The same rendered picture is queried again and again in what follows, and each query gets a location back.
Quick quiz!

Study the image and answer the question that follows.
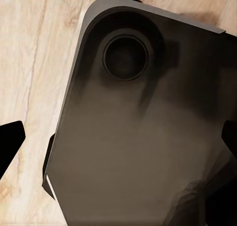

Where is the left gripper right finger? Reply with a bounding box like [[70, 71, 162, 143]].
[[221, 120, 237, 160]]

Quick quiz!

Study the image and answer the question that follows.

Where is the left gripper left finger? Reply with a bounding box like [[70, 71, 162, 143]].
[[0, 120, 26, 179]]

